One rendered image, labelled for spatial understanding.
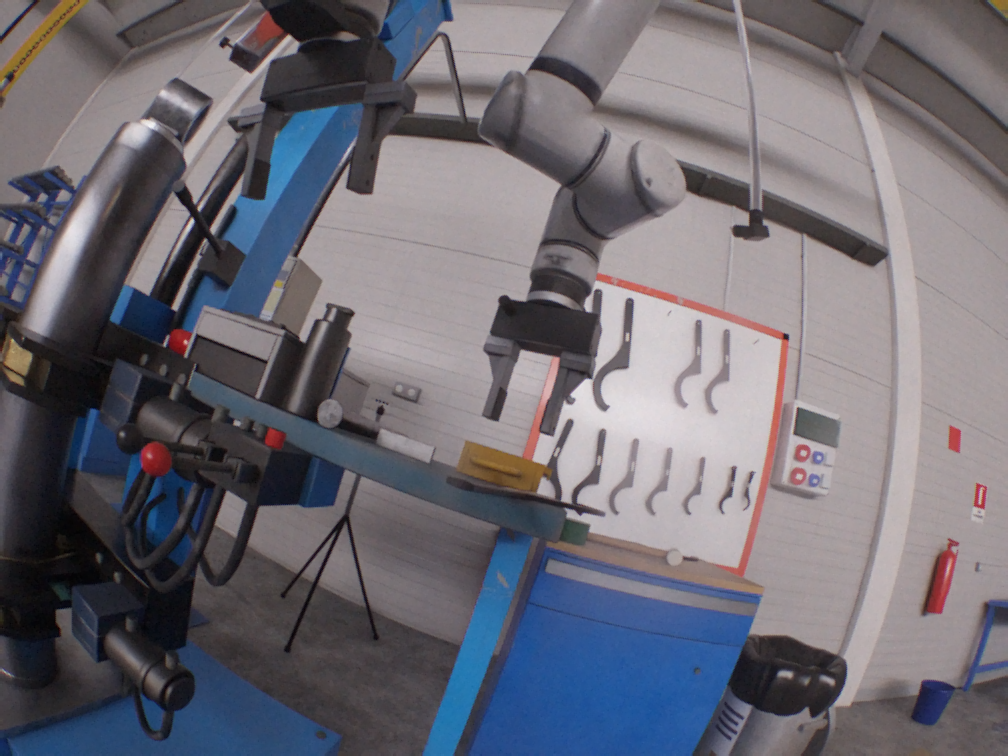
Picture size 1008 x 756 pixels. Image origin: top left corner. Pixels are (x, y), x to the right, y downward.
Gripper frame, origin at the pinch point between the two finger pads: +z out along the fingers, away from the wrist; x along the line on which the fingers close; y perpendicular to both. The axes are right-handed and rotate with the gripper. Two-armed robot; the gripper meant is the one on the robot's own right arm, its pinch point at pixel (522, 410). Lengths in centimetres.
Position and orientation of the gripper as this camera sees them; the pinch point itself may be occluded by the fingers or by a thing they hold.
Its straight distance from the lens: 51.5
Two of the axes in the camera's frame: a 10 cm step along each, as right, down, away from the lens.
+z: -3.0, 9.3, -2.0
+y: -3.1, -3.0, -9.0
